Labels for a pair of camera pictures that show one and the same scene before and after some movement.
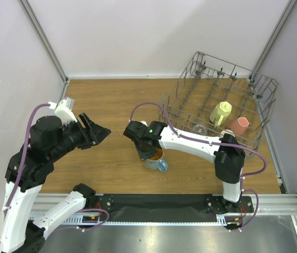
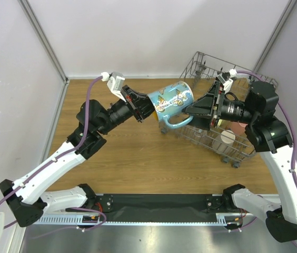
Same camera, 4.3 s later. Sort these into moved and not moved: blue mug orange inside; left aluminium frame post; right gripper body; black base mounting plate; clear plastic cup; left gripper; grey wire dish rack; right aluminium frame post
Moved: blue mug orange inside; left gripper; right gripper body
Not moved: black base mounting plate; right aluminium frame post; grey wire dish rack; clear plastic cup; left aluminium frame post
